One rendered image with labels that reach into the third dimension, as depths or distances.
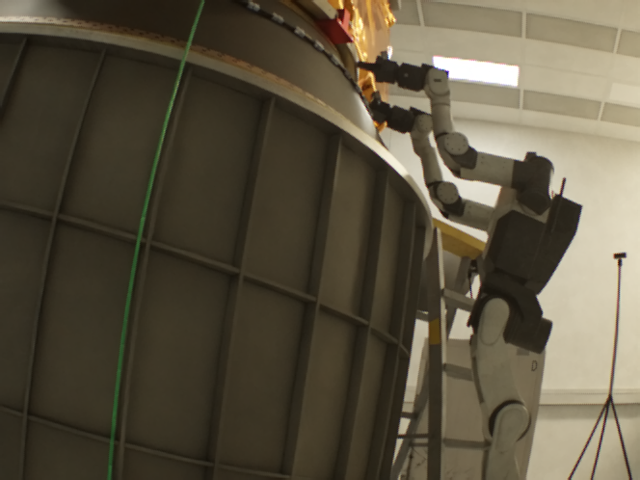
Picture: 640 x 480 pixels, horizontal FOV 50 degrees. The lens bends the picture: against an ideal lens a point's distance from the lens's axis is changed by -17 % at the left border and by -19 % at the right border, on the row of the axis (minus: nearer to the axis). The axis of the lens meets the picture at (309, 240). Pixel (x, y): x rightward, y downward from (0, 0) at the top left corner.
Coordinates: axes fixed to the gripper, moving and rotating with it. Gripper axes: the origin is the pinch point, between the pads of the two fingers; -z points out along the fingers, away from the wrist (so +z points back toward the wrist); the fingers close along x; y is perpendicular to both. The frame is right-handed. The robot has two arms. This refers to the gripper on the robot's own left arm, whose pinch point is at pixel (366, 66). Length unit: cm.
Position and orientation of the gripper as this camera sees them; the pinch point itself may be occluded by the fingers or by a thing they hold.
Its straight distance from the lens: 252.7
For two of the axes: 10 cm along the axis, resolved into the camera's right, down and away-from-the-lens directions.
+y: 3.1, -9.1, 2.7
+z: 9.5, 2.6, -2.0
